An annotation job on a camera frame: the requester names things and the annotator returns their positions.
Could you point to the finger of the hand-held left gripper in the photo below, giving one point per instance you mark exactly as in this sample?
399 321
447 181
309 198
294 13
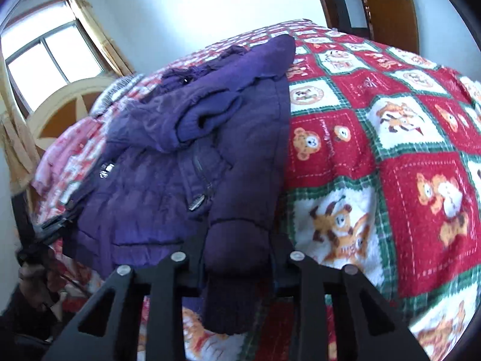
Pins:
60 223

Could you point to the long yellow curtain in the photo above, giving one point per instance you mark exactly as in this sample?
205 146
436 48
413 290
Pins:
17 146

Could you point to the brown wooden door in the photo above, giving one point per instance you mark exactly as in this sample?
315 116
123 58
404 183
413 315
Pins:
387 11

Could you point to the window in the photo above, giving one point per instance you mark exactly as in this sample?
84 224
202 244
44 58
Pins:
45 56

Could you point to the striped pillow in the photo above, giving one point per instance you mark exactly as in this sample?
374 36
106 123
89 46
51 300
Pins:
116 90

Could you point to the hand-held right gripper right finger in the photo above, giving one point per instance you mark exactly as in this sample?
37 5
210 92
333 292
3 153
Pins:
282 267

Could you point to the red cartoon printed bedspread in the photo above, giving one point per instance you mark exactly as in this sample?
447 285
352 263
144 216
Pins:
413 139

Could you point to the pink folded quilt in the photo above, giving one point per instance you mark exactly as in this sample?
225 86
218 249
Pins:
56 158

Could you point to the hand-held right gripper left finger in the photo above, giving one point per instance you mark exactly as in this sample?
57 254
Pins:
195 257

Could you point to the purple padded jacket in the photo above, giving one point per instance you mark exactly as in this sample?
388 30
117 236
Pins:
150 195

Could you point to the wooden bed headboard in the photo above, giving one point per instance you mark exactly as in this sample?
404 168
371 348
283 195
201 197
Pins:
60 116

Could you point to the brown door frame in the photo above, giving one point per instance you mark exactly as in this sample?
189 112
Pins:
334 0

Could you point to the short yellow curtain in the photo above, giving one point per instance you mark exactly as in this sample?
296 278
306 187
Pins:
99 34

